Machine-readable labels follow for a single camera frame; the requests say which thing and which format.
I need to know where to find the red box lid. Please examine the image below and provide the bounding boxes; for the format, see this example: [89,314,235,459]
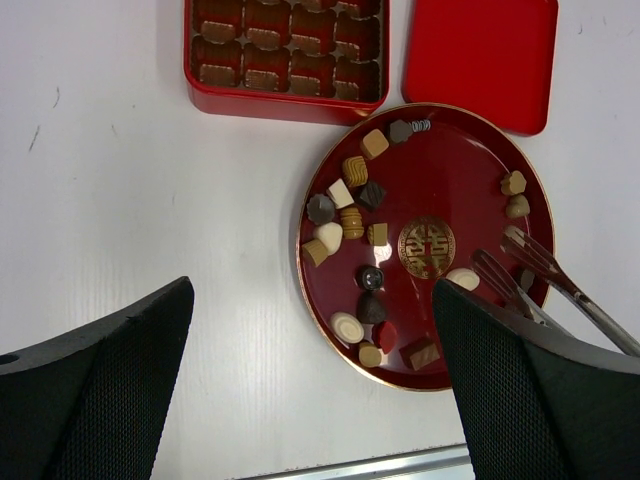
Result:
[402,0,559,136]

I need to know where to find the tan barrel chocolate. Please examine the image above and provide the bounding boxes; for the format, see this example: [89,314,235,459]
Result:
[340,206,364,240]

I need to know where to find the dark square chocolate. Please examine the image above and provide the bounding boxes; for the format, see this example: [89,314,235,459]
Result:
[354,181,386,212]

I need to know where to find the brown rectangular chocolate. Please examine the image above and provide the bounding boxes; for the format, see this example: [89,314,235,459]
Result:
[400,337,440,371]

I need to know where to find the round dark red plate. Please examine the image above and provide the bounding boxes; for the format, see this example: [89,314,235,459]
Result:
[296,103,555,391]

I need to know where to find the small metal spring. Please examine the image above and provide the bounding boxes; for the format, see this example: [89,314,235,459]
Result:
[410,119,431,133]

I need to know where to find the dark cone chocolate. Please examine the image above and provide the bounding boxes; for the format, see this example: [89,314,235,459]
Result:
[356,291,387,325]

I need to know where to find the tan flower chocolate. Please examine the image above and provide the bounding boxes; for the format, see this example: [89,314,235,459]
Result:
[500,170,527,196]

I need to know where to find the dark round chocolate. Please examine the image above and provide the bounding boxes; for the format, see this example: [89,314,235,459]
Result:
[354,265,385,291]

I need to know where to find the white round swirl chocolate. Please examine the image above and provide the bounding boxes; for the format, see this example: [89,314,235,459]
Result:
[330,312,364,344]

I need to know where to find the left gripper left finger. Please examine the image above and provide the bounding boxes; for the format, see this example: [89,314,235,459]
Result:
[1,277,194,479]

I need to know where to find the tan ridged chocolate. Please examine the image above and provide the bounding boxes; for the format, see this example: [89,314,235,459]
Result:
[301,239,329,267]

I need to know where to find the brown leaf chocolate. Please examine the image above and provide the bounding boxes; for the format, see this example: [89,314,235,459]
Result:
[517,268,535,293]

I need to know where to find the metal tongs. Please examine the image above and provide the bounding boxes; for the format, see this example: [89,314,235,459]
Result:
[471,226,639,357]

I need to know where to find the tan wavy chocolate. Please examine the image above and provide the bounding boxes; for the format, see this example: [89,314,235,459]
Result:
[342,156,368,189]

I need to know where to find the white dome chocolate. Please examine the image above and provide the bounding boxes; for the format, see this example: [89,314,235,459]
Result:
[313,222,343,256]

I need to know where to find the small tan square chocolate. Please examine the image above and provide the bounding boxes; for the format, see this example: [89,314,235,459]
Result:
[367,223,388,247]

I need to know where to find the white oval swirl chocolate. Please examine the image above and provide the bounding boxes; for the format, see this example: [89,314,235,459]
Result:
[446,268,480,291]

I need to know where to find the tan round chocolate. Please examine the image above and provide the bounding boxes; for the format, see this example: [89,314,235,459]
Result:
[358,342,382,368]

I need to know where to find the white cube chocolate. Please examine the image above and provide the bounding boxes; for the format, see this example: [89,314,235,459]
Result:
[326,178,354,210]

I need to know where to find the red chocolate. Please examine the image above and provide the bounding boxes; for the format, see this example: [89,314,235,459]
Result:
[372,321,398,354]

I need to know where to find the red chocolate box with tray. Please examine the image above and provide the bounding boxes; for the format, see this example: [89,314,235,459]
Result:
[183,0,390,125]

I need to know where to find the grey flower chocolate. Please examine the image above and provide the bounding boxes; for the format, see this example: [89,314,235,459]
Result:
[306,194,335,226]

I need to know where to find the dark flower chocolate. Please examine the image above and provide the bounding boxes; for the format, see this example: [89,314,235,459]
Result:
[387,120,413,145]

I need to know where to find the aluminium rail with cable duct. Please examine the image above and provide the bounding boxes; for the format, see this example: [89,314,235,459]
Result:
[269,442,476,480]

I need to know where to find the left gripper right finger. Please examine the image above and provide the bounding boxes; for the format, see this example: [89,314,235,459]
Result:
[432,279,639,479]

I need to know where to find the tan heart chocolate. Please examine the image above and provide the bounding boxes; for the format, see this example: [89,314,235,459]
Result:
[505,194,531,219]

